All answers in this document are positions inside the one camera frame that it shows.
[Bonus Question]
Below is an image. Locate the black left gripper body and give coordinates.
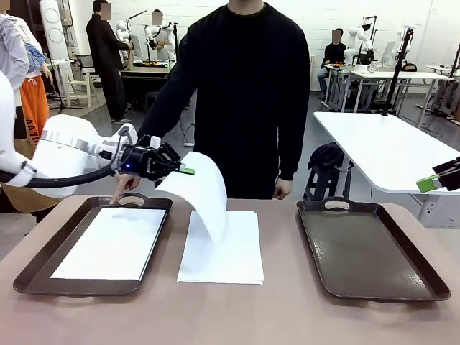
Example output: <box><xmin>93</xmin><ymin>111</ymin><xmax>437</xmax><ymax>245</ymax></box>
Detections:
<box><xmin>126</xmin><ymin>146</ymin><xmax>165</xmax><ymax>181</ymax></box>

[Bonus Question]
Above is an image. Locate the white A4 paper sheet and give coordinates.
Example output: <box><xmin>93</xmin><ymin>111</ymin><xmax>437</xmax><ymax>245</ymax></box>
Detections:
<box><xmin>154</xmin><ymin>151</ymin><xmax>228</xmax><ymax>243</ymax></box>
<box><xmin>50</xmin><ymin>207</ymin><xmax>168</xmax><ymax>281</ymax></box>

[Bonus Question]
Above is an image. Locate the white A4 paper stack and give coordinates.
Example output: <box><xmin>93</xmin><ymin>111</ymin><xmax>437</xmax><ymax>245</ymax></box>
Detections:
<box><xmin>176</xmin><ymin>210</ymin><xmax>265</xmax><ymax>286</ymax></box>

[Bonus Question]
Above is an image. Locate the person's left forearm black sleeve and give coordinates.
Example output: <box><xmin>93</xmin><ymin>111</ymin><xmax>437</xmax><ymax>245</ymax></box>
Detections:
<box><xmin>275</xmin><ymin>118</ymin><xmax>310</xmax><ymax>183</ymax></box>

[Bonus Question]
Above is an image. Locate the person's right forearm black sleeve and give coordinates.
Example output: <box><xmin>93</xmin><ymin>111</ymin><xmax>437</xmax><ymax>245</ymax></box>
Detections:
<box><xmin>136</xmin><ymin>93</ymin><xmax>183</xmax><ymax>145</ymax></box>

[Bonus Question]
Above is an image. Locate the person's right hand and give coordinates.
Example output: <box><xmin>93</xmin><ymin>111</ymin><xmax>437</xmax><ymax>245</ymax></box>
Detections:
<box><xmin>109</xmin><ymin>173</ymin><xmax>143</xmax><ymax>206</ymax></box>

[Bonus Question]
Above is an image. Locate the person's left hand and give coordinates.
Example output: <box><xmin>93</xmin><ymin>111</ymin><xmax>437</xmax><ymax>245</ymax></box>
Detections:
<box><xmin>272</xmin><ymin>178</ymin><xmax>293</xmax><ymax>201</ymax></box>

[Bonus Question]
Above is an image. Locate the grey plastic stool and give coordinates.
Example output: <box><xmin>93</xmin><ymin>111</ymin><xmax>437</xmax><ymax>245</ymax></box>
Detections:
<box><xmin>144</xmin><ymin>89</ymin><xmax>161</xmax><ymax>111</ymax></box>

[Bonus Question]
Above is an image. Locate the large white table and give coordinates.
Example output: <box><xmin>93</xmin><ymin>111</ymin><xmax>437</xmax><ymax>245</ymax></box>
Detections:
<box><xmin>312</xmin><ymin>111</ymin><xmax>460</xmax><ymax>228</ymax></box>

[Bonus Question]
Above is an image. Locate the wooden background work table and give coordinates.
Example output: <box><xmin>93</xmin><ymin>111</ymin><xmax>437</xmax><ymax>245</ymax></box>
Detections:
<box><xmin>120</xmin><ymin>64</ymin><xmax>173</xmax><ymax>109</ymax></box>

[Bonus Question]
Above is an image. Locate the dark brown plastic tray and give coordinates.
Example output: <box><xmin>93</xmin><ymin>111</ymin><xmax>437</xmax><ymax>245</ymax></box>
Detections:
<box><xmin>296</xmin><ymin>196</ymin><xmax>451</xmax><ymax>303</ymax></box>
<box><xmin>12</xmin><ymin>193</ymin><xmax>173</xmax><ymax>298</ymax></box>

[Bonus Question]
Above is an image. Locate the white background desk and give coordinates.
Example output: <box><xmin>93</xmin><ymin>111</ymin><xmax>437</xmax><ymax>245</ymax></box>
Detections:
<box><xmin>350</xmin><ymin>70</ymin><xmax>454</xmax><ymax>120</ymax></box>

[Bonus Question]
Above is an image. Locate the white wooden stool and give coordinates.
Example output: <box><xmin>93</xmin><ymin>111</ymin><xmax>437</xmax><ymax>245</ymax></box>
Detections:
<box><xmin>64</xmin><ymin>70</ymin><xmax>93</xmax><ymax>109</ymax></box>

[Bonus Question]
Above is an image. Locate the black step stool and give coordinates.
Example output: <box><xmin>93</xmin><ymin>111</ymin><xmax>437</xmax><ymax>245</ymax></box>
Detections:
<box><xmin>303</xmin><ymin>165</ymin><xmax>355</xmax><ymax>202</ymax></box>

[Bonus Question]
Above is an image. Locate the background person in white shirt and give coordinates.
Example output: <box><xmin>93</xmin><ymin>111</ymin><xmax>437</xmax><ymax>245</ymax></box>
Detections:
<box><xmin>150</xmin><ymin>9</ymin><xmax>178</xmax><ymax>63</ymax></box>

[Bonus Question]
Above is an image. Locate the black tripod stand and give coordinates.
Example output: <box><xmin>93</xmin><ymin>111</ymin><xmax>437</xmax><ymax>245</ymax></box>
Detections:
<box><xmin>381</xmin><ymin>24</ymin><xmax>416</xmax><ymax>116</ymax></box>

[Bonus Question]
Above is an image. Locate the person in black sweater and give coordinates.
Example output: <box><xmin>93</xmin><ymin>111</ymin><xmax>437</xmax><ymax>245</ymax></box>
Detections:
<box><xmin>136</xmin><ymin>0</ymin><xmax>311</xmax><ymax>201</ymax></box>

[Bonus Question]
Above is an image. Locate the black mesh office chair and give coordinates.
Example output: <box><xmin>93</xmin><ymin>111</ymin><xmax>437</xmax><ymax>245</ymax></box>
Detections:
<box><xmin>74</xmin><ymin>53</ymin><xmax>95</xmax><ymax>91</ymax></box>

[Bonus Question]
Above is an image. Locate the standing man in black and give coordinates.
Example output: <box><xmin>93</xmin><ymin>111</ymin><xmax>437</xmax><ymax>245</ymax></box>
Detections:
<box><xmin>86</xmin><ymin>0</ymin><xmax>134</xmax><ymax>124</ymax></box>

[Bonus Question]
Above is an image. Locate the person with orange shorts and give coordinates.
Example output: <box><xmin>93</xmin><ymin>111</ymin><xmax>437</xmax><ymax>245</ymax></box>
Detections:
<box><xmin>16</xmin><ymin>16</ymin><xmax>54</xmax><ymax>145</ymax></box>

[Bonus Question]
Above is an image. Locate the white monitor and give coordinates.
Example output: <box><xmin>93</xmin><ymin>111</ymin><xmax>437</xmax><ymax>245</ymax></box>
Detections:
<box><xmin>380</xmin><ymin>40</ymin><xmax>397</xmax><ymax>66</ymax></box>

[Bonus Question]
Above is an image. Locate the seated man in black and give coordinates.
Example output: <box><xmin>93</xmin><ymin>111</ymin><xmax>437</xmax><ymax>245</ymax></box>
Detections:
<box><xmin>316</xmin><ymin>29</ymin><xmax>348</xmax><ymax>100</ymax></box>

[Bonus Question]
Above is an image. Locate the white column air conditioner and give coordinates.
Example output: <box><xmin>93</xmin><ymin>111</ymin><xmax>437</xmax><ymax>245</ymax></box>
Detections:
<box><xmin>39</xmin><ymin>0</ymin><xmax>70</xmax><ymax>60</ymax></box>

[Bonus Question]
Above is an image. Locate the person with beige apron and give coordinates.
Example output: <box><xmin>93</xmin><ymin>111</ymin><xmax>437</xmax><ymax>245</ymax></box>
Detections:
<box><xmin>0</xmin><ymin>3</ymin><xmax>60</xmax><ymax>216</ymax></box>

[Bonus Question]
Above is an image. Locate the thick black left arm hose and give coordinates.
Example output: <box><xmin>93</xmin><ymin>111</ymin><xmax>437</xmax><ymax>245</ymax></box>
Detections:
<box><xmin>0</xmin><ymin>150</ymin><xmax>126</xmax><ymax>189</ymax></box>

